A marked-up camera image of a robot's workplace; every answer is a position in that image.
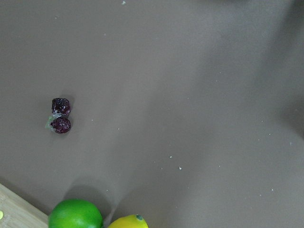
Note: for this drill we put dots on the green lime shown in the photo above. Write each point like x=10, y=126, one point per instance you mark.
x=75, y=213

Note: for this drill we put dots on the wooden cutting board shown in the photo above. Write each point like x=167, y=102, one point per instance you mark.
x=15, y=212

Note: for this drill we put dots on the dark cherry pair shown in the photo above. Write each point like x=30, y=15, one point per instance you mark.
x=59, y=122

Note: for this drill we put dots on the yellow lemon near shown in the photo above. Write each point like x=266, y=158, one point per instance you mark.
x=130, y=221

